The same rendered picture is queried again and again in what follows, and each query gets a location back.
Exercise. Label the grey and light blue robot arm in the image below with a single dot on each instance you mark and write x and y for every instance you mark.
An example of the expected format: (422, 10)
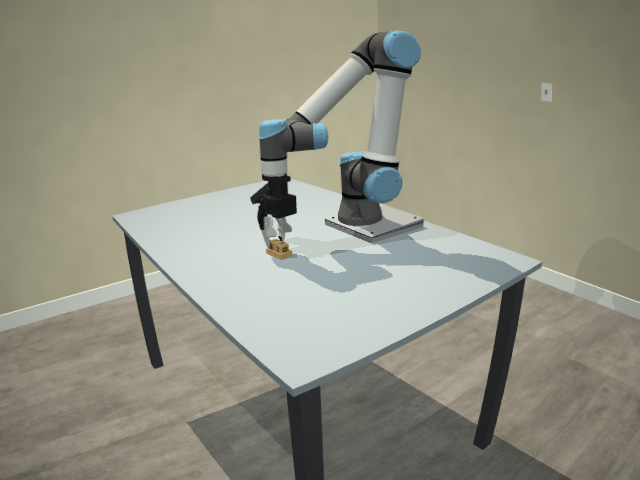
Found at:
(377, 180)

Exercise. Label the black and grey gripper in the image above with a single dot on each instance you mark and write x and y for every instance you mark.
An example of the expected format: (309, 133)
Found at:
(282, 206)

